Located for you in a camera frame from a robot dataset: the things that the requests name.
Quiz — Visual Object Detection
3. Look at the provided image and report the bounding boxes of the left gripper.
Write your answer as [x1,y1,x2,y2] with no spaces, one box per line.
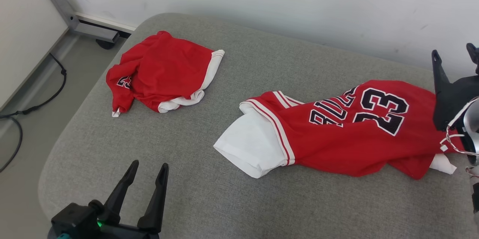
[98,160,170,239]

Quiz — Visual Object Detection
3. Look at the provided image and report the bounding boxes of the black caster wheel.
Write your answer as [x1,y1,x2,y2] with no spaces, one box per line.
[96,38,116,50]

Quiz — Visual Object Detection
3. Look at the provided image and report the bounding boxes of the red shorts white side stripe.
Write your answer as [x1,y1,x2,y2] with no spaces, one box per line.
[106,31,225,118]

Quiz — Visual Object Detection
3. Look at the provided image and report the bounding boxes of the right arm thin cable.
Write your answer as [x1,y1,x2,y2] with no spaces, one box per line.
[439,97,479,157]

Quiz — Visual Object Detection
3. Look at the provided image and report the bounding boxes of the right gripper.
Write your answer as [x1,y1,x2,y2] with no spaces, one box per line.
[431,43,479,131]

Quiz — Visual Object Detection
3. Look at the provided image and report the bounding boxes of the red jersey number 23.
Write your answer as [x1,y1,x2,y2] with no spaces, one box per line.
[213,79,465,179]

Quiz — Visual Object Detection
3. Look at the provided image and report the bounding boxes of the black floor cable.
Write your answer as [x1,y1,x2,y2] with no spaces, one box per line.
[0,52,67,173]

